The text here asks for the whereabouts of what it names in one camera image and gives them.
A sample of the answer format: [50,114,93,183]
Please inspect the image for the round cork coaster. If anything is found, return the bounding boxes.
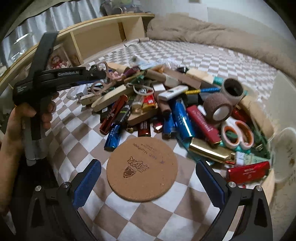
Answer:
[106,137,178,202]

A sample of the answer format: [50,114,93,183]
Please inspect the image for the person's left hand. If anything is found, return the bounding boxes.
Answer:
[4,91,60,158]

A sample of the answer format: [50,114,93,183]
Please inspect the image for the red lighter near edge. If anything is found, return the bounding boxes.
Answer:
[226,161,270,184]

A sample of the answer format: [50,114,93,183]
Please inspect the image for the wooden headboard shelf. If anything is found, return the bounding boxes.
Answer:
[0,12,155,93]

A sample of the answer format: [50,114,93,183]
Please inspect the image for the pink scissors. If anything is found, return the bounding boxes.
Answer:
[89,61,126,95]

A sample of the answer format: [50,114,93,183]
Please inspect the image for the checkered bed sheet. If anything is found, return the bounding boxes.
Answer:
[48,40,277,240]

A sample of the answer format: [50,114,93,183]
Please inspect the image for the wooden paddle board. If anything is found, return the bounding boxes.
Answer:
[91,85,133,112]

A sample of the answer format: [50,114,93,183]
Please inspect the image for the white storage box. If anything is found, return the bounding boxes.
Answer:
[265,71,295,240]

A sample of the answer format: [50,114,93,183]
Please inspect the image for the dark red long lighter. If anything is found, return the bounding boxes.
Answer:
[99,94,128,135]

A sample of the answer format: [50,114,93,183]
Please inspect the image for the dark blue lighter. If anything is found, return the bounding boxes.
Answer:
[104,124,122,152]

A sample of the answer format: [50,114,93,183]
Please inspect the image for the gold lighter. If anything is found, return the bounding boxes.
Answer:
[189,138,236,165]

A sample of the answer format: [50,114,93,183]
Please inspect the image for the large blue lighter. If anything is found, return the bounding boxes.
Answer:
[172,99,195,141]

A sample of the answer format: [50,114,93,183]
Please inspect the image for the brown bandage roll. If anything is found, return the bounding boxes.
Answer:
[203,92,233,123]

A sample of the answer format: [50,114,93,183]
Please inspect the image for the white usb stick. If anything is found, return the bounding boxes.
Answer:
[158,85,189,101]

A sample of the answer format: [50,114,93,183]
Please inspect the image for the white tape roll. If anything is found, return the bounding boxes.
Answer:
[220,78,244,106]

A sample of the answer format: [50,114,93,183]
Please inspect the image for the beige rumpled duvet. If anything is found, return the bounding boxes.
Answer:
[147,13,295,78]

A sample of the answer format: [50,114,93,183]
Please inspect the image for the orange handled white scissors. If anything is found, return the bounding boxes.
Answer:
[221,116,254,151]

